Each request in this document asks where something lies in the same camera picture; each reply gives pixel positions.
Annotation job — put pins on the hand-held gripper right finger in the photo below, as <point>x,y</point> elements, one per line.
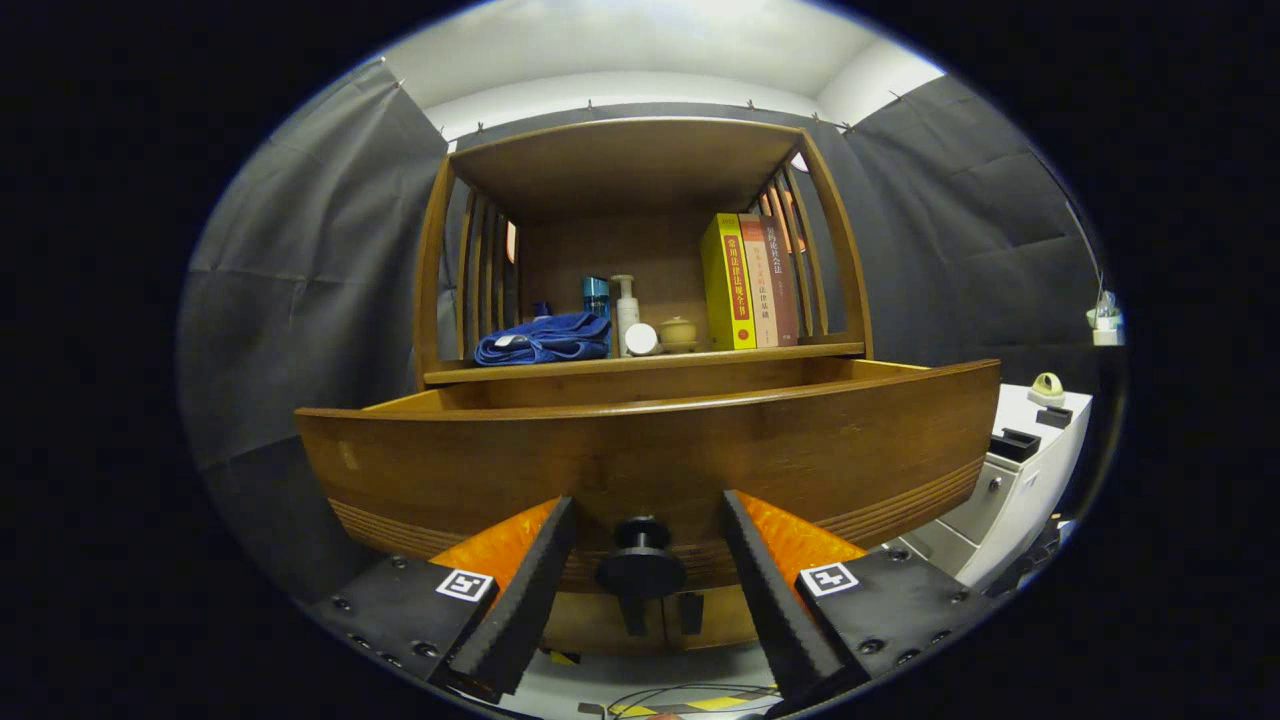
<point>780,610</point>

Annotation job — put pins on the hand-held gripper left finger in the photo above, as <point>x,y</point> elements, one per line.
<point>520,610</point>

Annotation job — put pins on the black drawer knob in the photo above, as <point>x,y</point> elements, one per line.
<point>641,572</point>

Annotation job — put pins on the wooden drawer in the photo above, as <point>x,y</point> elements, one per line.
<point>640,450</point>

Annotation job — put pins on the white cosmetic tube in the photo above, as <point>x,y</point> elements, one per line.
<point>641,339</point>

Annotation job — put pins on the wooden cabinet door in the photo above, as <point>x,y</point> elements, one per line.
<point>590,620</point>
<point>725,615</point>

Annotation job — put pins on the white side cabinet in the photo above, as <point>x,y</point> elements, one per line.
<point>1010,500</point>

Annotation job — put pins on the wooden countertop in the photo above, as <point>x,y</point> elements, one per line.
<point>720,358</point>

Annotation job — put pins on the black open box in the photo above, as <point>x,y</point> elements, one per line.
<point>1014,444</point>

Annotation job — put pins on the wooden cabinet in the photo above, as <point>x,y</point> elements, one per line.
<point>620,165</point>

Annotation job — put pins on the blue folded towel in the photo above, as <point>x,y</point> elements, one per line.
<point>545,340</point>

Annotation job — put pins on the beige lidded tea cup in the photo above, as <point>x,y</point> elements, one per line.
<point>678,335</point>

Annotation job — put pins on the tall blue bottle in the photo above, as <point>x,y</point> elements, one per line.
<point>596,297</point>

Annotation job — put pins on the white pump bottle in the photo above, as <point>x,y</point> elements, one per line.
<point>625,305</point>

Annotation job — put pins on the brown book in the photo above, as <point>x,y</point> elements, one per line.
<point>783,285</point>

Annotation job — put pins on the orange and white book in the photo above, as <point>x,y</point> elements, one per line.
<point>762,285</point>

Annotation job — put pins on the thick yellow book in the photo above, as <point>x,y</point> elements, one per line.
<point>728,285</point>

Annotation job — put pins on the flat black block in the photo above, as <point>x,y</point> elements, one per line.
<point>1054,416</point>

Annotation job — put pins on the green tape dispenser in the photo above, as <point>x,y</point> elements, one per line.
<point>1047,388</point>

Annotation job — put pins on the small white shelf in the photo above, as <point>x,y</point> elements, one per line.
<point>1106,325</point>

